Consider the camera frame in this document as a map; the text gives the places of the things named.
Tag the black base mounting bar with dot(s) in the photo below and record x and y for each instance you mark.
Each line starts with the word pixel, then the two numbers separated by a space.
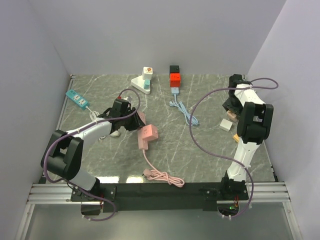
pixel 162 196

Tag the teal power strip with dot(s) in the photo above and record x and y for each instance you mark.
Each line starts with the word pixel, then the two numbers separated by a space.
pixel 79 100

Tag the pink power strip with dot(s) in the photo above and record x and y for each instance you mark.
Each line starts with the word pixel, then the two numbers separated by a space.
pixel 142 143

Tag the teal plug adapter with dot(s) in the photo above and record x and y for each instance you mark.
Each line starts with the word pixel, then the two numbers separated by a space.
pixel 146 84

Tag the white cube adapter with picture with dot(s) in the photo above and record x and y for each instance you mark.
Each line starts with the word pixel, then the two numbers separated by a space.
pixel 147 73

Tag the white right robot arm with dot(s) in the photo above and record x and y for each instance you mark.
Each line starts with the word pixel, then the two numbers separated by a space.
pixel 254 124

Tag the aluminium frame rail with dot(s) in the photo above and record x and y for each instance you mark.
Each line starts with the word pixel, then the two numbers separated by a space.
pixel 29 208

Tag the pink deer cube adapter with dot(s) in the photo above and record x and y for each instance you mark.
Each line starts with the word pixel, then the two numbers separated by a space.
pixel 232 116

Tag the white triangular power strip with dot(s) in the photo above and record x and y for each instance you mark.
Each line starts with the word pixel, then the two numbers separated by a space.
pixel 138 82

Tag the light blue power strip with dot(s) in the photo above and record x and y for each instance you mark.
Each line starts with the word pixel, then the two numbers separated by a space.
pixel 175 91

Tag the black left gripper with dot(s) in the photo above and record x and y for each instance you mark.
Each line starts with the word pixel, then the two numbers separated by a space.
pixel 136 124

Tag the red cube socket adapter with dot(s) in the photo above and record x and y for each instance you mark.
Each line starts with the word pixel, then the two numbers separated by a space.
pixel 175 80

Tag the pink cube socket adapter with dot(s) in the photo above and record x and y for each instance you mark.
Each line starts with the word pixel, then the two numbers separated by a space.
pixel 150 133

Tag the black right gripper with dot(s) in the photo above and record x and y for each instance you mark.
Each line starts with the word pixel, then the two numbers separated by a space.
pixel 227 104

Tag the black cube adapter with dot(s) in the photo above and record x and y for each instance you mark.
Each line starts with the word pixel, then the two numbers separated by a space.
pixel 174 69

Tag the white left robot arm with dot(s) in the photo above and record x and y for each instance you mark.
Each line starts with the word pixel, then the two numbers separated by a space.
pixel 63 155

